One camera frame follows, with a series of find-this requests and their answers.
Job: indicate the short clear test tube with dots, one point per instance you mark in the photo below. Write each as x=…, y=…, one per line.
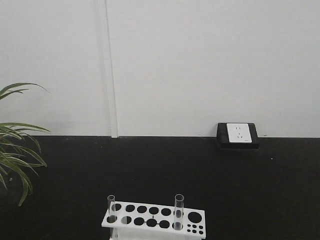
x=111, y=207

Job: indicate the white wall socket black base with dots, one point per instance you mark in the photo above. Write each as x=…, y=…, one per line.
x=237, y=135

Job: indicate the white test tube rack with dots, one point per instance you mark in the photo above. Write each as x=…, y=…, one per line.
x=143, y=221

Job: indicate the tall clear test tube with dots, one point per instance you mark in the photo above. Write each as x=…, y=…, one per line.
x=178, y=212

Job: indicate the green potted plant leaves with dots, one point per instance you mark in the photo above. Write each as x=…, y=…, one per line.
x=15, y=157

